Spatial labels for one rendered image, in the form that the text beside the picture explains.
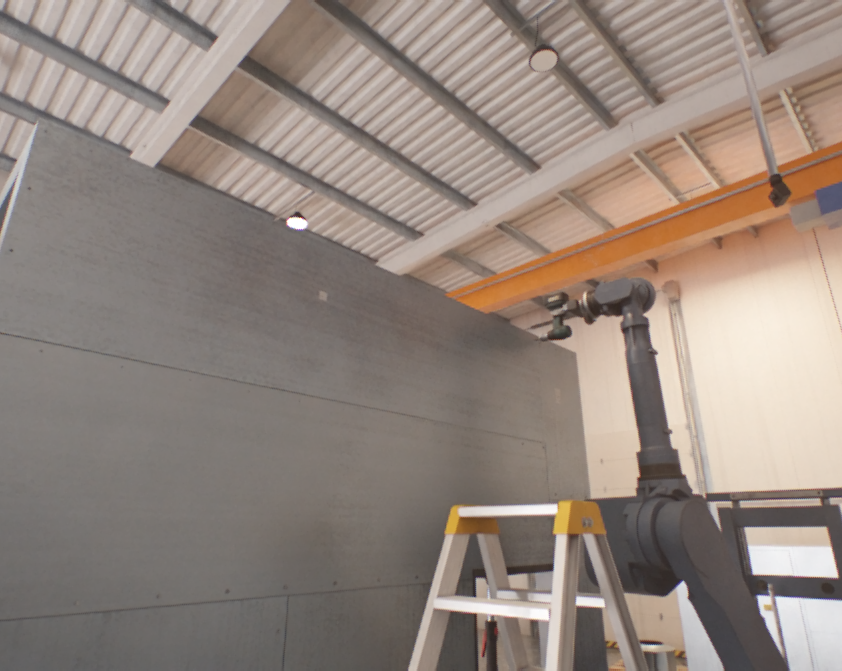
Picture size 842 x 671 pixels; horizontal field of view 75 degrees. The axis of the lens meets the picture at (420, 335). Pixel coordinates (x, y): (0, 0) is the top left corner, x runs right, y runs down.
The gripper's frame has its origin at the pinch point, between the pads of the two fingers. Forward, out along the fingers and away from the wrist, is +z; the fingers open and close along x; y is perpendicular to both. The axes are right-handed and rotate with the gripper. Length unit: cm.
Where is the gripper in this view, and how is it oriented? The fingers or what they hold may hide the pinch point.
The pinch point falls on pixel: (558, 314)
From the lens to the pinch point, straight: 279.7
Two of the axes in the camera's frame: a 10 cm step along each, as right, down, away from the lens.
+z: -7.1, 2.4, 6.6
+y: 0.1, -9.4, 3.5
